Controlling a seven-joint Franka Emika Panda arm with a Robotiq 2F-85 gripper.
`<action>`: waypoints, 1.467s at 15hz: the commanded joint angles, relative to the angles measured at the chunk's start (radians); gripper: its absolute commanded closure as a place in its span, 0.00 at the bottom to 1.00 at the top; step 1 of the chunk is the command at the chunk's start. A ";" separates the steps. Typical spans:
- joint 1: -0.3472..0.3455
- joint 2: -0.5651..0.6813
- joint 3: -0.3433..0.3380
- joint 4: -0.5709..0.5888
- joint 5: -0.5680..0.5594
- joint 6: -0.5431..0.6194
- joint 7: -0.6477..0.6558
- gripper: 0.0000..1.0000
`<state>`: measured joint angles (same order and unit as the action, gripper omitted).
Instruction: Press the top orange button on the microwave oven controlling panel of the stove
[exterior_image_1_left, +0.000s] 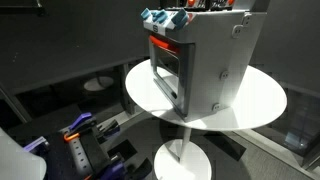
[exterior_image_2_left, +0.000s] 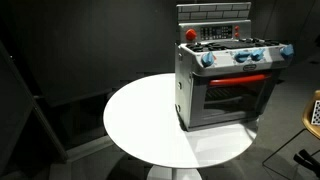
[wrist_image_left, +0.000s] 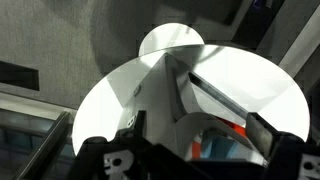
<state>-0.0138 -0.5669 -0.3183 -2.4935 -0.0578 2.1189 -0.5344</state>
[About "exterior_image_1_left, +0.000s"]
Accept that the grey toy oven door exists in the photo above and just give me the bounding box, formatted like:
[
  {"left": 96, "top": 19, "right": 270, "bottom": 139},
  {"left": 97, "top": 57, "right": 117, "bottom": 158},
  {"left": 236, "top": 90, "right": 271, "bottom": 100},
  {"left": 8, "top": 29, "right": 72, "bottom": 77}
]
[{"left": 148, "top": 33, "right": 196, "bottom": 121}]

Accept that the grey toy stove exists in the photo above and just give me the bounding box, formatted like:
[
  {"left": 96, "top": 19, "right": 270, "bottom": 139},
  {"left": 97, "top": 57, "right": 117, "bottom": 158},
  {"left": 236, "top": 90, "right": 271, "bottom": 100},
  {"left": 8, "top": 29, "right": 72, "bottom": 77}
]
[{"left": 140, "top": 0, "right": 271, "bottom": 123}]

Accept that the black clamp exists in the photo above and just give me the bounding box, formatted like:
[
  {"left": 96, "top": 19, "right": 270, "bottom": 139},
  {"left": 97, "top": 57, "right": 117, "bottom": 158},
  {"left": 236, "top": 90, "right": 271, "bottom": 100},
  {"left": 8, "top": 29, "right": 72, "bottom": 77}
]
[{"left": 97, "top": 119, "right": 121, "bottom": 138}]

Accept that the purple clamp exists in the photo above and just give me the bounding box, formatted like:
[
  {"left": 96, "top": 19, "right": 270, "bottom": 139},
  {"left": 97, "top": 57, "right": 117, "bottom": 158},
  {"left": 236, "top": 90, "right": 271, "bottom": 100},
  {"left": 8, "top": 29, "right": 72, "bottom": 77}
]
[
  {"left": 23, "top": 135, "right": 48, "bottom": 153},
  {"left": 99, "top": 159, "right": 128, "bottom": 180},
  {"left": 68, "top": 112, "right": 93, "bottom": 133}
]

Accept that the white rounded shell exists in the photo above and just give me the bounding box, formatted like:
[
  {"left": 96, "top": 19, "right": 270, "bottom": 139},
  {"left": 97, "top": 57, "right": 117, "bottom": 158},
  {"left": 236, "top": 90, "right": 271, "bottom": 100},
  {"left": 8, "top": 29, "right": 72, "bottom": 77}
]
[{"left": 0, "top": 127, "right": 47, "bottom": 180}]

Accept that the orange oven door handle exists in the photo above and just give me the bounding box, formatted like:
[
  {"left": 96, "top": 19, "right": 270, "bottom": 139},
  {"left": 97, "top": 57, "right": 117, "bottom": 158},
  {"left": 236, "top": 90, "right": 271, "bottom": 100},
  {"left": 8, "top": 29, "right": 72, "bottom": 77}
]
[{"left": 149, "top": 34, "right": 182, "bottom": 55}]

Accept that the white round pedestal table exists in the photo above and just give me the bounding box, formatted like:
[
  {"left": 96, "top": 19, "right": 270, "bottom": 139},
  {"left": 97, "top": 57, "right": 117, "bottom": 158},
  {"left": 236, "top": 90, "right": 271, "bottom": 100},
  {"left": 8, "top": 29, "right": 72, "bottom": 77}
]
[{"left": 124, "top": 59, "right": 288, "bottom": 180}]

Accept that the orange clamp handle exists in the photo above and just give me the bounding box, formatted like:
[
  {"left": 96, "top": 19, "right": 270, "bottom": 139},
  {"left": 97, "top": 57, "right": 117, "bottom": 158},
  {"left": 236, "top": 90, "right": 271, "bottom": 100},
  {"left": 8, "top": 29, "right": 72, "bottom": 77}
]
[{"left": 63, "top": 132, "right": 81, "bottom": 143}]

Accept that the grey perforated mounting rail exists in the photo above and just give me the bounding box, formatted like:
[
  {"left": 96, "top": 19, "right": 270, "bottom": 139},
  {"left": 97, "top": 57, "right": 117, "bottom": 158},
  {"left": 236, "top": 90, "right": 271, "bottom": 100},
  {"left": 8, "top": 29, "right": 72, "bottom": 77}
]
[{"left": 67, "top": 136, "right": 93, "bottom": 175}]

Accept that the grey metal frame beam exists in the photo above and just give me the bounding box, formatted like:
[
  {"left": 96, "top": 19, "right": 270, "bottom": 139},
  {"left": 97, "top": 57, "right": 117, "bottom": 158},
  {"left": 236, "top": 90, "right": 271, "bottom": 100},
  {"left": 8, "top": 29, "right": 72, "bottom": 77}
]
[{"left": 0, "top": 83, "right": 33, "bottom": 125}]

